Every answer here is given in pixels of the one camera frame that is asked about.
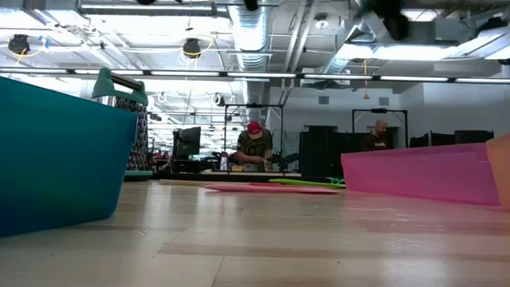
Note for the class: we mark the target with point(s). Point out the green silicone spatula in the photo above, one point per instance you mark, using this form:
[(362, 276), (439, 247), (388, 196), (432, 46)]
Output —
[(307, 183)]

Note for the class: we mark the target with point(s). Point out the pink silicone spatula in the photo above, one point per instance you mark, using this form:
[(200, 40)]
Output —
[(271, 189)]

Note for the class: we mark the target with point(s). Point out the overhead light bar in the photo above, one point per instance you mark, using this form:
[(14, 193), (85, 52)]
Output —
[(338, 77)]

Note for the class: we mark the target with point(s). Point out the person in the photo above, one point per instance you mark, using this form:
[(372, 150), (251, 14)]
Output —
[(255, 145), (376, 137)]

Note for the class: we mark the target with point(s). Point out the black partition screen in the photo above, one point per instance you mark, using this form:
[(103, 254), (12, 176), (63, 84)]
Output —
[(322, 151)]

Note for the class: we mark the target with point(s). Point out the pink translucent plastic bin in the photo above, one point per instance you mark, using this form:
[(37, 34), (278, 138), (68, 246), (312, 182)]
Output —
[(418, 175)]

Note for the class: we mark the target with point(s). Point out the small teal clip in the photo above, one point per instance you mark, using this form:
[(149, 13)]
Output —
[(335, 180)]

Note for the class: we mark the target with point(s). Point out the orange translucent plastic bin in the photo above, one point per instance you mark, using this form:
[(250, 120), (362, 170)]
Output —
[(500, 171)]

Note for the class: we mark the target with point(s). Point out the wooden background table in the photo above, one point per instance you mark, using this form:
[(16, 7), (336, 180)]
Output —
[(255, 174)]

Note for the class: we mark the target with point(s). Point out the dark background monitor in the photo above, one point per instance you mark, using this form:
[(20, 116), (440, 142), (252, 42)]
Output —
[(187, 141)]

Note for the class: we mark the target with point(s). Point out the teal metal box grater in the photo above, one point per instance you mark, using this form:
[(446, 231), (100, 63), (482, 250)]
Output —
[(119, 89)]

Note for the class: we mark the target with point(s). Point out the teal plastic bin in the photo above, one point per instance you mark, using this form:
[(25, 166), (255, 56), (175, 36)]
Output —
[(60, 159)]

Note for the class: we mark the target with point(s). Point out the black background rig frame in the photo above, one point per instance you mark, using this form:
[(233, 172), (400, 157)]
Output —
[(255, 105), (378, 110)]

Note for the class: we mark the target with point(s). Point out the ribbed round air duct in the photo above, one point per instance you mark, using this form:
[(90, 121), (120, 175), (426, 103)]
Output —
[(255, 36)]

